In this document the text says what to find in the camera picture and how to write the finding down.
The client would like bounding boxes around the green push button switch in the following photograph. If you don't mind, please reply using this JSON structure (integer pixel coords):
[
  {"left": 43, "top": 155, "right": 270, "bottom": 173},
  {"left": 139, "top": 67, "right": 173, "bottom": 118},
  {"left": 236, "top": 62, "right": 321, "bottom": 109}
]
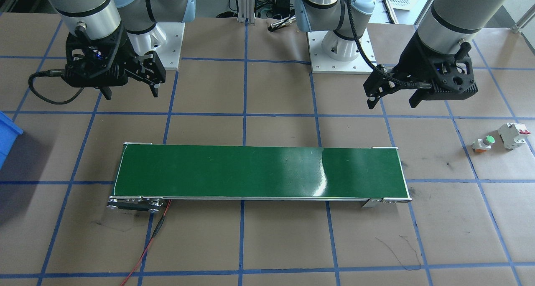
[{"left": 472, "top": 135, "right": 495, "bottom": 154}]

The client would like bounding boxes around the white circuit breaker red lever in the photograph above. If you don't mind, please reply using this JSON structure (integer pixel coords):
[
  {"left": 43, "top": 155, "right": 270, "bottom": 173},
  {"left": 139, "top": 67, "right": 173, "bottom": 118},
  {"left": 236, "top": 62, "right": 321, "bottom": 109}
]
[{"left": 497, "top": 123, "right": 531, "bottom": 150}]

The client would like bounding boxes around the slanted metal bar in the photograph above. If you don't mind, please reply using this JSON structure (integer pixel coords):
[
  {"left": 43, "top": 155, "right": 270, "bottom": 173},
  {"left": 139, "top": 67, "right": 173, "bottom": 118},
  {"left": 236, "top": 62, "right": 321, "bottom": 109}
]
[{"left": 515, "top": 10, "right": 535, "bottom": 33}]

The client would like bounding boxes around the blue plastic bin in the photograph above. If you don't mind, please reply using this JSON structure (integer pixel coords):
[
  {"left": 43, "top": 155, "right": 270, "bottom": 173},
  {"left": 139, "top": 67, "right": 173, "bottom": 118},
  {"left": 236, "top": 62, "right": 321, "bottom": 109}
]
[{"left": 0, "top": 110, "right": 24, "bottom": 170}]

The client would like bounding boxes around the small metallic tool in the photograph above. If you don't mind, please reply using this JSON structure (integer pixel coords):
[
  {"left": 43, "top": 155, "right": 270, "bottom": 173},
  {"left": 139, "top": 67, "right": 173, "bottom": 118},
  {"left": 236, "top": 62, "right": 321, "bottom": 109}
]
[{"left": 269, "top": 15, "right": 298, "bottom": 32}]

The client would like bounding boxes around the green belt conveyor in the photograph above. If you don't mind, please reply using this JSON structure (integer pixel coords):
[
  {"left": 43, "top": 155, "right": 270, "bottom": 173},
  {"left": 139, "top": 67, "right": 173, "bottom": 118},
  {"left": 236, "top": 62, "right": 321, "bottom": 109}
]
[{"left": 107, "top": 142, "right": 412, "bottom": 214}]

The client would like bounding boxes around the white square base plate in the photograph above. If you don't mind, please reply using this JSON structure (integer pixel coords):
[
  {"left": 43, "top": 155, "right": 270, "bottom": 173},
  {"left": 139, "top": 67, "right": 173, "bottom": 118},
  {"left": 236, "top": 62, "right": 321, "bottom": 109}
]
[
  {"left": 133, "top": 23, "right": 186, "bottom": 71},
  {"left": 307, "top": 29, "right": 377, "bottom": 74}
]

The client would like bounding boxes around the black smooth gripper cable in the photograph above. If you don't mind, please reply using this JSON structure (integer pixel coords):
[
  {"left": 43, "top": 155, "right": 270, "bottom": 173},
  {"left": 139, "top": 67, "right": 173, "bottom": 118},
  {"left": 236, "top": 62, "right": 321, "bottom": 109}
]
[{"left": 28, "top": 69, "right": 84, "bottom": 105}]

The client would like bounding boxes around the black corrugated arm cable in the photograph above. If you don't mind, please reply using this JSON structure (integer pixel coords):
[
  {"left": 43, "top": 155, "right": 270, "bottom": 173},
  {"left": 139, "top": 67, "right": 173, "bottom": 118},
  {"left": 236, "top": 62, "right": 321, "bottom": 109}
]
[{"left": 344, "top": 0, "right": 433, "bottom": 89}]

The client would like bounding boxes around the aluminium frame bar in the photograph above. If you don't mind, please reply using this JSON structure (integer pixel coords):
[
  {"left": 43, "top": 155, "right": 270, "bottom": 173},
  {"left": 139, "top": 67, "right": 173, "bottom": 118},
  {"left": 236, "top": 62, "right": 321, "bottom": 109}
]
[{"left": 235, "top": 0, "right": 256, "bottom": 24}]

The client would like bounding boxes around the red and black wire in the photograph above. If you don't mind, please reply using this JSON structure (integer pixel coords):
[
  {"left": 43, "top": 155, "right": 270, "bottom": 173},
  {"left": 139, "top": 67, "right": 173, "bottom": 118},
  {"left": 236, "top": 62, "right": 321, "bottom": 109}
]
[{"left": 120, "top": 199, "right": 172, "bottom": 286}]

